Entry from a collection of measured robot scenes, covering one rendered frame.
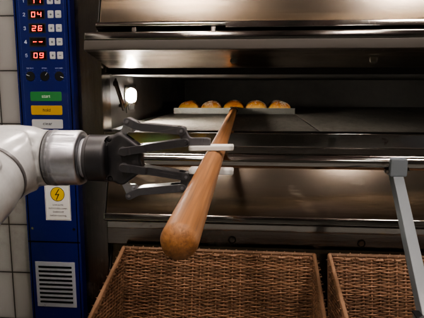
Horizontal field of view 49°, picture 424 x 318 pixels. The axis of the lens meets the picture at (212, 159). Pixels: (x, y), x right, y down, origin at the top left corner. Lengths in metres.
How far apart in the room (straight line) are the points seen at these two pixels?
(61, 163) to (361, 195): 0.87
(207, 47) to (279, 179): 0.43
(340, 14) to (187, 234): 1.02
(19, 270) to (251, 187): 0.74
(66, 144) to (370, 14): 0.87
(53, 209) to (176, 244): 1.09
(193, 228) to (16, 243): 1.21
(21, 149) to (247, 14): 0.75
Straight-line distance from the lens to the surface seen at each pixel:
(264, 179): 1.33
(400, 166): 0.96
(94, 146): 0.74
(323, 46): 1.15
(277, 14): 1.29
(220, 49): 1.15
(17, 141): 0.76
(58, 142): 0.76
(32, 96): 1.40
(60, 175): 0.76
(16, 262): 1.56
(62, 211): 1.41
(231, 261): 1.34
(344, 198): 1.34
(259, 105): 2.15
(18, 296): 1.60
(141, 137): 1.33
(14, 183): 0.71
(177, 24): 1.21
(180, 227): 0.35
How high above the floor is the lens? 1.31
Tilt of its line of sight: 9 degrees down
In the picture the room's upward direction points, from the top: straight up
